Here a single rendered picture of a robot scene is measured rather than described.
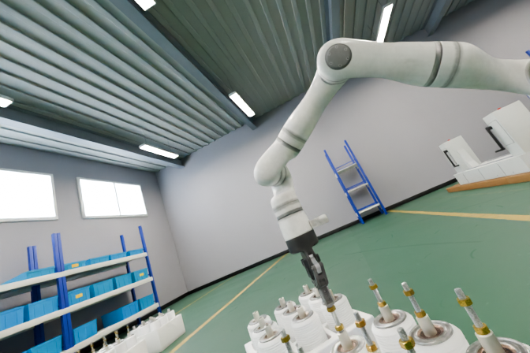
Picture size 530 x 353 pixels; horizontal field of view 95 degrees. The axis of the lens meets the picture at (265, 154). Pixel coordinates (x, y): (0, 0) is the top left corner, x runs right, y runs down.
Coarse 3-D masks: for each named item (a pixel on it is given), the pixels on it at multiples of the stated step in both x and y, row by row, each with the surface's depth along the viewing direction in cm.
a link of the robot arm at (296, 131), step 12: (312, 84) 62; (324, 84) 61; (336, 84) 60; (312, 96) 61; (324, 96) 61; (300, 108) 60; (312, 108) 60; (324, 108) 61; (288, 120) 61; (300, 120) 58; (312, 120) 59; (288, 132) 59; (300, 132) 58; (300, 144) 60
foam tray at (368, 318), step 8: (360, 312) 82; (368, 320) 76; (328, 328) 84; (352, 328) 75; (368, 328) 75; (328, 336) 78; (336, 336) 74; (248, 344) 97; (296, 344) 80; (320, 344) 73; (328, 344) 71; (248, 352) 90; (256, 352) 87; (296, 352) 75; (312, 352) 71; (320, 352) 70; (328, 352) 70
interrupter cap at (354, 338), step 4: (352, 336) 54; (356, 336) 54; (360, 336) 53; (352, 340) 53; (356, 340) 52; (360, 340) 51; (364, 340) 51; (336, 344) 54; (340, 344) 53; (356, 344) 51; (360, 344) 50; (364, 344) 50; (332, 348) 53; (336, 348) 52; (340, 348) 52; (352, 348) 51; (356, 348) 49; (360, 348) 49; (332, 352) 51; (336, 352) 51; (340, 352) 51; (344, 352) 50; (348, 352) 49; (352, 352) 48; (356, 352) 48
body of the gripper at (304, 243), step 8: (312, 232) 57; (288, 240) 57; (296, 240) 56; (304, 240) 55; (312, 240) 56; (288, 248) 58; (296, 248) 55; (304, 248) 55; (304, 256) 56; (312, 264) 54; (312, 272) 55
